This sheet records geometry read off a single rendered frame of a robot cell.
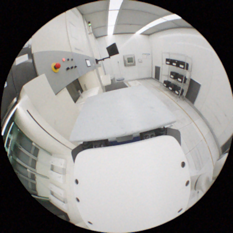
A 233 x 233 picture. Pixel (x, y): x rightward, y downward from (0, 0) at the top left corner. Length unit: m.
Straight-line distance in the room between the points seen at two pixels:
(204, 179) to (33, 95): 0.81
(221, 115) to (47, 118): 3.02
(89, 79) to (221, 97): 3.52
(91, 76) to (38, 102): 1.45
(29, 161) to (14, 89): 1.01
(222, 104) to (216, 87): 0.50
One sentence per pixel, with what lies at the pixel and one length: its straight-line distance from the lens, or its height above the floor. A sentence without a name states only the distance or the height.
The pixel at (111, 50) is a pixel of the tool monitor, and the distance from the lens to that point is 1.74.
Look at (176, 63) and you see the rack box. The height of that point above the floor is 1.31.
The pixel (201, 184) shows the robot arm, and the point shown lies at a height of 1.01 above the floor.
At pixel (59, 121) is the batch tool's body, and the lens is 0.33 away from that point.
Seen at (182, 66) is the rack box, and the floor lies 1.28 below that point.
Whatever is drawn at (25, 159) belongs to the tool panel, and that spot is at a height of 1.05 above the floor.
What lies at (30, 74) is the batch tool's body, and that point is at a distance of 0.39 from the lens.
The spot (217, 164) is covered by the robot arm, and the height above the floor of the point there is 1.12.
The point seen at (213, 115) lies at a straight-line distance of 2.84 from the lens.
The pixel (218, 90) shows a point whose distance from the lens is 2.72.
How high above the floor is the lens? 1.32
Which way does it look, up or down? 44 degrees down
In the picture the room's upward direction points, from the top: 14 degrees counter-clockwise
